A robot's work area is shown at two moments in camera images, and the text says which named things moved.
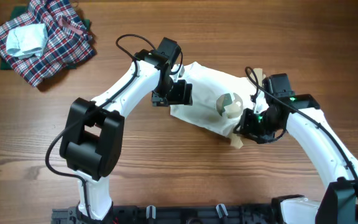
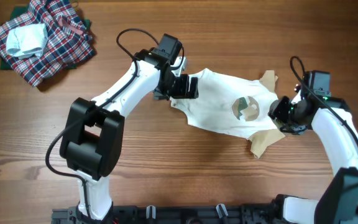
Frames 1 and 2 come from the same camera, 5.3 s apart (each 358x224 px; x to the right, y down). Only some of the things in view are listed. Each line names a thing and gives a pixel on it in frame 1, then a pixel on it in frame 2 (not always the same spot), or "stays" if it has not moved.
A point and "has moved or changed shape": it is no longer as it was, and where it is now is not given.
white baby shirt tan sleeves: x=219 y=99 has moved or changed shape
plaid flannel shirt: x=69 y=41 stays
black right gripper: x=248 y=123 -> x=281 y=111
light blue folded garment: x=27 y=42 stays
